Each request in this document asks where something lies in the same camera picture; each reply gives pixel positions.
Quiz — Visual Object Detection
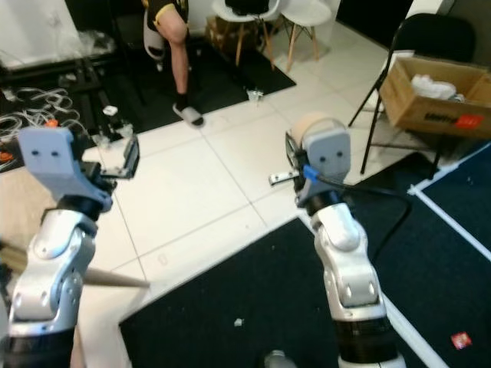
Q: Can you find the black floor mat with scraps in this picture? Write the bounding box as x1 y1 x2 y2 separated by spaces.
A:
119 217 342 368

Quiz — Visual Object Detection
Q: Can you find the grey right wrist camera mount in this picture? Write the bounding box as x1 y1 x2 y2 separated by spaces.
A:
298 126 352 208

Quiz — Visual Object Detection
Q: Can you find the black bag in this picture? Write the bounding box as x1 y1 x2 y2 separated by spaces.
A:
224 0 271 18

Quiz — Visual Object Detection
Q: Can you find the beige paper roll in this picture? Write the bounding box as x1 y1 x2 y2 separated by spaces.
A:
286 112 344 150

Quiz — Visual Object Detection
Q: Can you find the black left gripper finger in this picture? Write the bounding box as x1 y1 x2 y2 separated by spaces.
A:
104 135 141 181

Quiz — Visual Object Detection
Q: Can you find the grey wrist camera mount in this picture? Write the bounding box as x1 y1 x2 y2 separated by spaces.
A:
18 126 112 212
298 126 352 208

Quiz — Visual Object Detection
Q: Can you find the white cable bundle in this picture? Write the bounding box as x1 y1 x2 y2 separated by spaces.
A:
0 86 81 139

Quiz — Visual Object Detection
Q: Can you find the red packet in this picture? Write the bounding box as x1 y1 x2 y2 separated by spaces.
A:
450 331 473 352

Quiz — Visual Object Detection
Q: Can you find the black mat under cables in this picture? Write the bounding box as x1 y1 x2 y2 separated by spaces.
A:
0 34 298 166

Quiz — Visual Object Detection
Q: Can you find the person with bare legs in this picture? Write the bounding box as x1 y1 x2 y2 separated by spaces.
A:
142 0 206 128

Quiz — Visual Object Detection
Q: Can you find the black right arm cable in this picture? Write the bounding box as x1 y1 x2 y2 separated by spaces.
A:
307 170 414 261

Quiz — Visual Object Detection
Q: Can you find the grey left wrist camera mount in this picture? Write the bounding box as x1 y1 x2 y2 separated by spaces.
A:
18 126 112 212

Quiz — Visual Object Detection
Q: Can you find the grey robot right foot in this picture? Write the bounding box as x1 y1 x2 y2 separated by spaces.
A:
264 350 294 368

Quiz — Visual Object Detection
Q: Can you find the wooden stick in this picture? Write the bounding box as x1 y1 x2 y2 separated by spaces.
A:
81 267 151 291

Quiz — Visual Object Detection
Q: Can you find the black folding chair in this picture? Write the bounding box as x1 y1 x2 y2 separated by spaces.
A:
348 12 480 154

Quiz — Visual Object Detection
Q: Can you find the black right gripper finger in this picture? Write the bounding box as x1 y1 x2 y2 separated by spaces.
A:
268 140 302 187

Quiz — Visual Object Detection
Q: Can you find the white crumpled plastic bag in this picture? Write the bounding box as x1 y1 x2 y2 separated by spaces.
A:
410 74 460 102

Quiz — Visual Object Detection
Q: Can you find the large brown cardboard box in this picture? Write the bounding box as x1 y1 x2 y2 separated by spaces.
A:
380 56 491 140

